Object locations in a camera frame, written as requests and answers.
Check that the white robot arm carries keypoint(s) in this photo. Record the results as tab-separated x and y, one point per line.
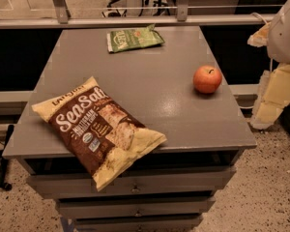
274	85

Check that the brown sea salt chip bag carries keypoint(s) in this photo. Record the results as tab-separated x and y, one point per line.
103	136

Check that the green chip bag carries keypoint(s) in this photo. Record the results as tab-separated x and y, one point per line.
131	39

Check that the red apple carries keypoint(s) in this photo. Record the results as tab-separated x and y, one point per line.
207	79

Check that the grey drawer cabinet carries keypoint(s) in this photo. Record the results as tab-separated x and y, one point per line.
155	86

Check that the middle drawer with knob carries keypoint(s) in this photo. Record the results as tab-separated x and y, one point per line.
136	208

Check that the drawer with knob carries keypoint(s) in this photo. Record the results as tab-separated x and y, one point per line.
136	208
152	181

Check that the top drawer with knob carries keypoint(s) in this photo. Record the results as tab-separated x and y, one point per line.
152	181

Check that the bottom drawer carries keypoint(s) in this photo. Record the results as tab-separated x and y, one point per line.
137	224

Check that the grey metal railing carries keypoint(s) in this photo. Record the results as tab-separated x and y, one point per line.
32	14

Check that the black stand on floor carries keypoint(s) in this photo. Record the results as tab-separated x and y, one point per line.
4	162

